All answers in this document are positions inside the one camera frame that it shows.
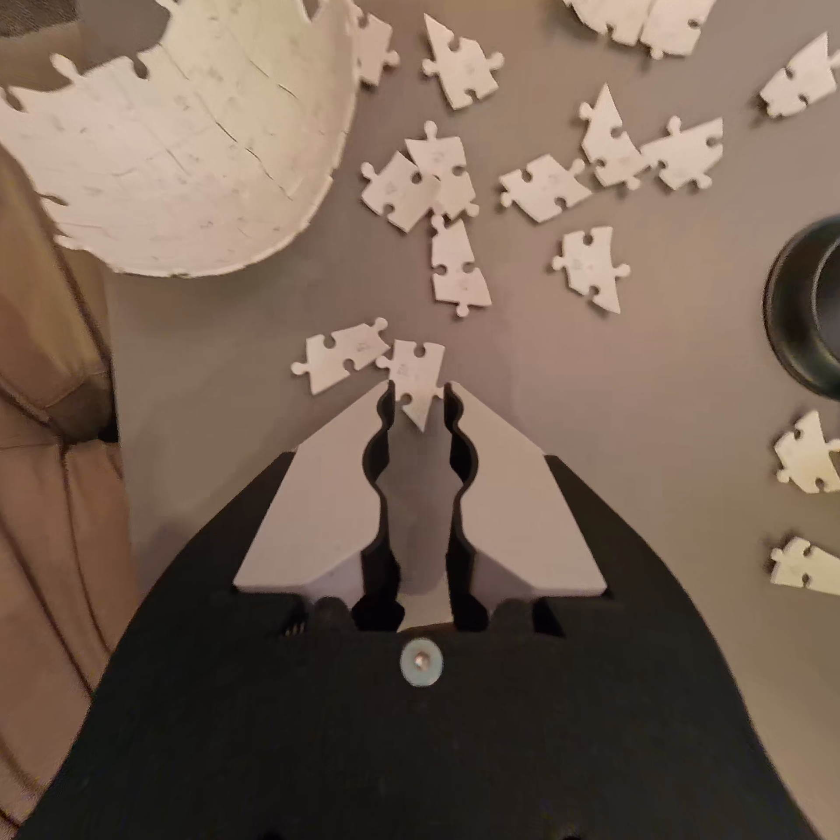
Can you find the joined white puzzle strip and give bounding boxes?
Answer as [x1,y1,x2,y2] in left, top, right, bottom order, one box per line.
[564,0,718,60]

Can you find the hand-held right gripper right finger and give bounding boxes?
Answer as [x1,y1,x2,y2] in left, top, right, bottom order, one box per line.
[444,382,608,627]

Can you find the black round stand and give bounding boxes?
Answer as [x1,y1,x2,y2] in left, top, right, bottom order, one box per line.
[763,215,840,399]

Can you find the single white puzzle piece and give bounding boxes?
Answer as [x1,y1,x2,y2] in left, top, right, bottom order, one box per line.
[375,340,446,434]

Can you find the partly built white puzzle ball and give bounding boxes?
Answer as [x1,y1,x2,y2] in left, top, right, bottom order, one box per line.
[0,0,360,278]

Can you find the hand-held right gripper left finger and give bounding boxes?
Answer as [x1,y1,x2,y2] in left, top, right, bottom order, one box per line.
[233,379,404,627]

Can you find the white puzzle pieces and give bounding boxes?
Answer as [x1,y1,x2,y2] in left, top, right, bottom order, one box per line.
[290,0,840,598]

